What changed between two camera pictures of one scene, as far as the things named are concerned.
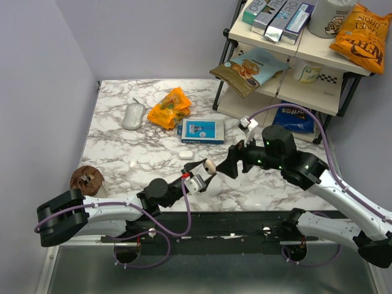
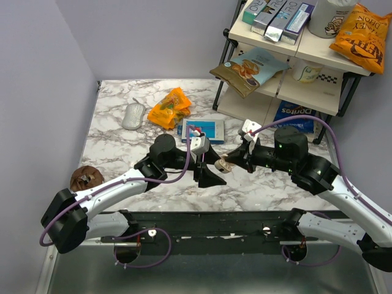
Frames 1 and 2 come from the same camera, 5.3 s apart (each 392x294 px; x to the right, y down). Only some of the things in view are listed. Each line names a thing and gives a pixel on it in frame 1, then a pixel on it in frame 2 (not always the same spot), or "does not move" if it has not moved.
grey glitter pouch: x=133 y=117 does not move
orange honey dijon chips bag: x=361 y=38 does not move
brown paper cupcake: x=87 y=179 does not move
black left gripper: x=190 y=166 → x=202 y=174
